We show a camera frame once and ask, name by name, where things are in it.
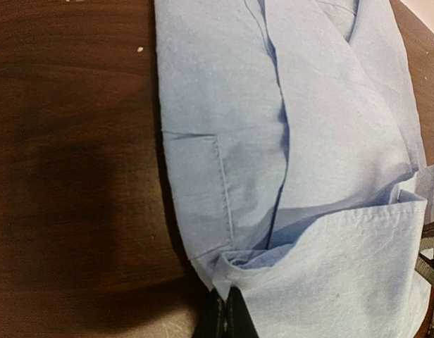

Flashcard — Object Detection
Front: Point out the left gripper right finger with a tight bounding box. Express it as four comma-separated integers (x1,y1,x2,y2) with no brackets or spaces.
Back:
226,287,259,338

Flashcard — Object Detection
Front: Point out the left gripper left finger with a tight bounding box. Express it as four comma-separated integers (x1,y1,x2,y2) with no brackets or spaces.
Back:
192,289,226,338

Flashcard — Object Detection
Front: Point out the light blue shirt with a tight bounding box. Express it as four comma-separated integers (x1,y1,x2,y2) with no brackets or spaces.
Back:
154,1,434,337

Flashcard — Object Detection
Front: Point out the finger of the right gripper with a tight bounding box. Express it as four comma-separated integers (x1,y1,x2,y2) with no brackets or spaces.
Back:
415,222,434,289

